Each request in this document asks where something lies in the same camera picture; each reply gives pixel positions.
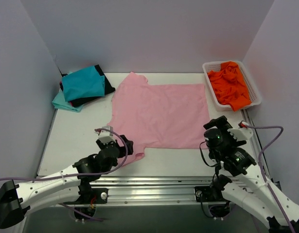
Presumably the white plastic basket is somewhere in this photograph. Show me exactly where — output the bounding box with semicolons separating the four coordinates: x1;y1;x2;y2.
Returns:
202;60;262;112

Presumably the pink t-shirt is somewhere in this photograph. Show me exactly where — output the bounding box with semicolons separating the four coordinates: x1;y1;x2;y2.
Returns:
109;72;210;165

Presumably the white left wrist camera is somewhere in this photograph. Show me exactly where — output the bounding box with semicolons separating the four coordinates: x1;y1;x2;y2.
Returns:
94;126;116;147

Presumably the orange t-shirt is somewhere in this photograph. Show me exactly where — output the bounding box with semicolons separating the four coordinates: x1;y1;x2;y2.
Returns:
207;61;252;111

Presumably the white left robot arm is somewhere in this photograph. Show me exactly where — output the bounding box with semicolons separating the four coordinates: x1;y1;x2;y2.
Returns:
0;135;134;229

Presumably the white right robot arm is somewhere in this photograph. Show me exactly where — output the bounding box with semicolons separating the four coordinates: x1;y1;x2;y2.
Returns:
203;116;299;233

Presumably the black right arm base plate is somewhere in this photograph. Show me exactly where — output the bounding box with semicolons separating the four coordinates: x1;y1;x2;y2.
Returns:
194;186;226;202

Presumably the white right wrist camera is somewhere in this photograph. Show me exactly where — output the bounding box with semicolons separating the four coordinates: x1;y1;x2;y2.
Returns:
228;121;253;141

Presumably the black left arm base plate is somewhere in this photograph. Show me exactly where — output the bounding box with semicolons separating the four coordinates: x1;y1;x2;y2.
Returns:
64;187;108;205

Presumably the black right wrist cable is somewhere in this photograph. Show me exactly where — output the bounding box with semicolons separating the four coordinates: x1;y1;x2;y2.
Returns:
199;140;220;167

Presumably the folded light teal t-shirt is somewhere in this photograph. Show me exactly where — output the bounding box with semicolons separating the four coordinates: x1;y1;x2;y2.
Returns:
52;90;83;113

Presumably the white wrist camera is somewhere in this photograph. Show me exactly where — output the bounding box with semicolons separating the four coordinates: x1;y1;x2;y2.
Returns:
228;121;253;141
94;126;116;147

